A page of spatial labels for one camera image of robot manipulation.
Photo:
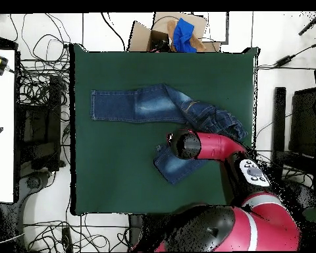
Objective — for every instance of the blue denim jeans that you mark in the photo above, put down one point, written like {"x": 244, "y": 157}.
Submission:
{"x": 147, "y": 105}

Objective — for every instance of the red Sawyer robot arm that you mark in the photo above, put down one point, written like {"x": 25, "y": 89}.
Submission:
{"x": 218, "y": 147}

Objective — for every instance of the black flat panel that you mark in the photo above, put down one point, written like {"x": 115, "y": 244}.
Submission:
{"x": 304, "y": 121}

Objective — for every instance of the dark green table cloth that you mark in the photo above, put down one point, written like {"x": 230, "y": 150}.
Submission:
{"x": 121, "y": 171}

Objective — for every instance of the black upright bar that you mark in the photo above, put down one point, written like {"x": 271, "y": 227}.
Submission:
{"x": 278, "y": 118}

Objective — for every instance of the bright blue cloth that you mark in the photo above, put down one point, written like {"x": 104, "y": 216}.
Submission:
{"x": 183, "y": 34}

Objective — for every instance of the brown cardboard box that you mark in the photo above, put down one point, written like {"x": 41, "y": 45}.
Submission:
{"x": 141, "y": 37}

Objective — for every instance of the grey swivel chair base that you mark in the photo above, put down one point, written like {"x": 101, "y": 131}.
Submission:
{"x": 302, "y": 195}
{"x": 34, "y": 181}

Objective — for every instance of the black equipment stand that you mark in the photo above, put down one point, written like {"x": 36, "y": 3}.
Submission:
{"x": 42, "y": 131}

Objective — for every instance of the black rod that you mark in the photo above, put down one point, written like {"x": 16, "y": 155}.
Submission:
{"x": 310, "y": 25}

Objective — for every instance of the black power strip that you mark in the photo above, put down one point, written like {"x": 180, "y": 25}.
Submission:
{"x": 66, "y": 238}

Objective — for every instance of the white side table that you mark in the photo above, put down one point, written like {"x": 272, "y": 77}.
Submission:
{"x": 1, "y": 118}

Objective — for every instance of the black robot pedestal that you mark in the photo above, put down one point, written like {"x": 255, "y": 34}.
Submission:
{"x": 139, "y": 229}

